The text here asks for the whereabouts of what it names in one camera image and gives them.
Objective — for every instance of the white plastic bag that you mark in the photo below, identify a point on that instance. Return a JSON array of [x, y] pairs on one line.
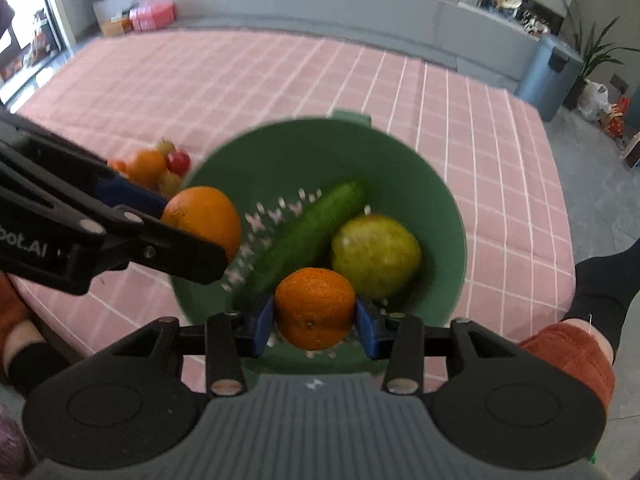
[[593, 97]]

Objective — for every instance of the green grape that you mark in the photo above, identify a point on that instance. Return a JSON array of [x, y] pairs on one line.
[[170, 182], [165, 147]]

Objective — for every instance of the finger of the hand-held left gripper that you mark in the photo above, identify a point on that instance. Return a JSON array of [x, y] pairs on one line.
[[175, 255], [137, 195]]

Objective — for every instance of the glass display cabinet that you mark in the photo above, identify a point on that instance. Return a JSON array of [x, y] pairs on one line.
[[25, 25]]

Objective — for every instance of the grey-blue trash bin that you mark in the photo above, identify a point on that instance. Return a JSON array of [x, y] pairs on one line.
[[547, 75]]

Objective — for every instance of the red cherry tomato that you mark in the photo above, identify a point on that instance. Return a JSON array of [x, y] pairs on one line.
[[178, 162]]

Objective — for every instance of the green colander bowl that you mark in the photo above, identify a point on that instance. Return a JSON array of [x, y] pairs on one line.
[[320, 160]]

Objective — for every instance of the brown cardboard box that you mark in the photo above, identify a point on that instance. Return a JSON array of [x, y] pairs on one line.
[[115, 26]]

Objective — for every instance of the green cucumber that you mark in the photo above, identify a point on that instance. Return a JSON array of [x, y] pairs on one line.
[[305, 237]]

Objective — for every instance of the small orange mandarin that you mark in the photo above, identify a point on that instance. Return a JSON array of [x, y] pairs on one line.
[[315, 308]]

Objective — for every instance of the long grey bench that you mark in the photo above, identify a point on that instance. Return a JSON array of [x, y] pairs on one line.
[[300, 5]]

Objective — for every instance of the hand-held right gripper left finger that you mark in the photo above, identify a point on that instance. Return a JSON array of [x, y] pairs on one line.
[[265, 327]]

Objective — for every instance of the pink box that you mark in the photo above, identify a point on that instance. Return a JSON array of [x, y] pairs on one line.
[[152, 16]]

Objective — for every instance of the large orange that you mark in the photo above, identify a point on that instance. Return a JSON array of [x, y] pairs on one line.
[[207, 220]]

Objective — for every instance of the yellow-green citrus fruit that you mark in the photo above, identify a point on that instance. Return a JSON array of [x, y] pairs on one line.
[[376, 255]]

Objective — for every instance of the pink checked tablecloth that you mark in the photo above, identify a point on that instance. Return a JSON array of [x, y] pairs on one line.
[[250, 75]]

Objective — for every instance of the tiny orange kumquat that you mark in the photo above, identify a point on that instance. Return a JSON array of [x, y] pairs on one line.
[[145, 166]]

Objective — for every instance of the black sock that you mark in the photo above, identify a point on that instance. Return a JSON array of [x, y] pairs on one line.
[[32, 367], [605, 292]]

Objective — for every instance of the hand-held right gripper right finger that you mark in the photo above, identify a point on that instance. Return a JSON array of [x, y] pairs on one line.
[[364, 327]]

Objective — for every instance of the potted green plant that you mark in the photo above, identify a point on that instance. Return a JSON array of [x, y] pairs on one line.
[[597, 52]]

